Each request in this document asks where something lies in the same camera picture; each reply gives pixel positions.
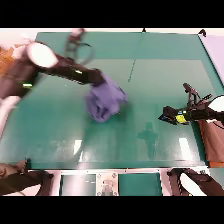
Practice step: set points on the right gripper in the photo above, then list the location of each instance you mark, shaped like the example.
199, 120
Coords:
173, 115

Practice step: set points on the silver frame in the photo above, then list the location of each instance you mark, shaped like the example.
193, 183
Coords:
106, 183

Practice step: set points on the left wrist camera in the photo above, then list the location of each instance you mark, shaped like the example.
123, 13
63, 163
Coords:
74, 45

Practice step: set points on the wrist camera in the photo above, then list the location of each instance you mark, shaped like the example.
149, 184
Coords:
74, 45
192, 95

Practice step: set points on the blue shirt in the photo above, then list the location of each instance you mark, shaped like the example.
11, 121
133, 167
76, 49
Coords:
106, 98

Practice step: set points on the brown garment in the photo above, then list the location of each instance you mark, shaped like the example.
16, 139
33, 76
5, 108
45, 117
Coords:
213, 143

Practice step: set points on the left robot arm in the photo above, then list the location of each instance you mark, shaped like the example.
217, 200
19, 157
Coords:
63, 69

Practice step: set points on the orange garment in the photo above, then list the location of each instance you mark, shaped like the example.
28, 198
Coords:
6, 61

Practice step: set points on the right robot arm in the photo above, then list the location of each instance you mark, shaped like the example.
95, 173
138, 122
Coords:
213, 113

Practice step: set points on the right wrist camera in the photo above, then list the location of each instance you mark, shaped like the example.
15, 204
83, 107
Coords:
192, 95

